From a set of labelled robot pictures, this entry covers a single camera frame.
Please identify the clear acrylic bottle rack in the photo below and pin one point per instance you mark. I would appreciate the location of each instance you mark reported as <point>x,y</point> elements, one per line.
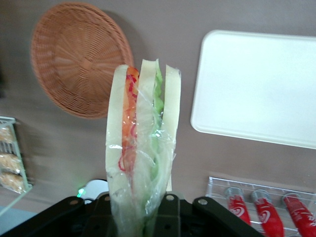
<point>217,184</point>

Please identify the round brown wicker basket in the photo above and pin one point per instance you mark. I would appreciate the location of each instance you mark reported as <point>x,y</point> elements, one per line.
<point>74,61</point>

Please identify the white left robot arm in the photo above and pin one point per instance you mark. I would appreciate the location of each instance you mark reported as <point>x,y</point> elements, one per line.
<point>95,187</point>

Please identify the red cola bottle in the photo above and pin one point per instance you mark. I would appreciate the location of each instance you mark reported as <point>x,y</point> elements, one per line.
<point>269,214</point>
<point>300,217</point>
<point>238,209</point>

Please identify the clear box with snacks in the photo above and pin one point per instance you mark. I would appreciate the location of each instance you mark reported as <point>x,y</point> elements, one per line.
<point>17,148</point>

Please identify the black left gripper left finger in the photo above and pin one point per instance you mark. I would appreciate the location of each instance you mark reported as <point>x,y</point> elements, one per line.
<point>61,219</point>

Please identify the cream plastic tray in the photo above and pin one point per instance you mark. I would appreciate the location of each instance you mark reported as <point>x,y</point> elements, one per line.
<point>259,86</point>

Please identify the bagged fried snack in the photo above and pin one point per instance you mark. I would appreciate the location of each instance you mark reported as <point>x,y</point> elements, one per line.
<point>12,181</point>
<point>5,135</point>
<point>10,161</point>

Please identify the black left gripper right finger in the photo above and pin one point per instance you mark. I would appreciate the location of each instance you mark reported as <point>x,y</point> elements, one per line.
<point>202,217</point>

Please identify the plastic-wrapped triangle sandwich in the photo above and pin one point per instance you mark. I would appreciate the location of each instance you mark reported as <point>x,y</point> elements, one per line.
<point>145,138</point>

